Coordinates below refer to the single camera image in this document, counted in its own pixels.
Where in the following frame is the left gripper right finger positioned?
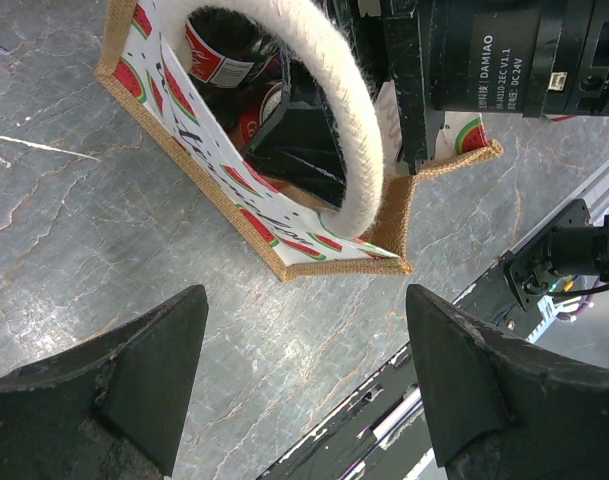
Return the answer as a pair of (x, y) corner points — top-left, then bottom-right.
(406, 284), (609, 479)

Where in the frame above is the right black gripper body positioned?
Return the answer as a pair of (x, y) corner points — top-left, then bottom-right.
(328, 1), (609, 174)

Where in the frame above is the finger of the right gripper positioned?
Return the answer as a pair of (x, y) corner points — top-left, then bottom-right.
(243, 59), (346, 208)

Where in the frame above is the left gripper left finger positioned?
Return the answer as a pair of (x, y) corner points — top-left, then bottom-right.
(0, 285), (208, 479)

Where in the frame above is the red cola can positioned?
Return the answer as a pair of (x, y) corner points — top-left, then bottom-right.
(231, 80), (283, 151)

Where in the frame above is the burlap canvas watermelon bag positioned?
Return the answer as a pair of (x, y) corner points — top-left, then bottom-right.
(95, 1), (504, 282)

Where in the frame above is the glass cola bottle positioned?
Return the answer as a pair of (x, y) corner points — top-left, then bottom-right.
(185, 7), (279, 132)

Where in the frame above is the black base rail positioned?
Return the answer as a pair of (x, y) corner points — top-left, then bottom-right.
(261, 284), (505, 479)

